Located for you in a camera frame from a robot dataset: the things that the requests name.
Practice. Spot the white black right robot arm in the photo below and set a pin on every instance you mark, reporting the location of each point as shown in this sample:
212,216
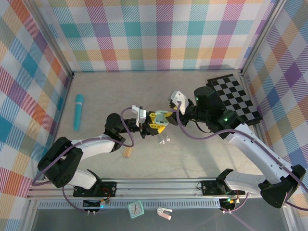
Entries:
255,149

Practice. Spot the small black circuit module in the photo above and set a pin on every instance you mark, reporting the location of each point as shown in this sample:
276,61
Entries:
91,204
227,203

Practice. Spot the mint green alarm clock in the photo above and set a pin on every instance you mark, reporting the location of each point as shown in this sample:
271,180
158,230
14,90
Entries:
136,209

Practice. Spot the black grey chessboard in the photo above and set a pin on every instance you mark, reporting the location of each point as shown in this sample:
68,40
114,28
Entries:
243,103

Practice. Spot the aluminium frame post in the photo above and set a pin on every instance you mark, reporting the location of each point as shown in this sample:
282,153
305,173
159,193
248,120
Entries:
262,36
51,41

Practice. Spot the white earbud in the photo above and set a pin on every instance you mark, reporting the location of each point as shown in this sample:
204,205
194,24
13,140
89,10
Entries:
167,138
162,142

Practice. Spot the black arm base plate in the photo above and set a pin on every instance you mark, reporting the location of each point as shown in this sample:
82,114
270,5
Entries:
209,187
108,188

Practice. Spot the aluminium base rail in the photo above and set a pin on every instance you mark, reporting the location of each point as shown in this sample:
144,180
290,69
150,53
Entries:
156,186

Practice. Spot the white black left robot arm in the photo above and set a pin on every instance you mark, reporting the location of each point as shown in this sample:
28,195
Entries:
96,146

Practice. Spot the mint green earbud charging case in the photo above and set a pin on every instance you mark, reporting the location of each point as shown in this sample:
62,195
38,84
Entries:
160,118

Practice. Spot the small wooden block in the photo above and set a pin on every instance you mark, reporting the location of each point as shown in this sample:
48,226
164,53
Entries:
127,152

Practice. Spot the teal pen with white band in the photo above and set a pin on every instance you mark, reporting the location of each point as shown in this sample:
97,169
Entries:
78,113

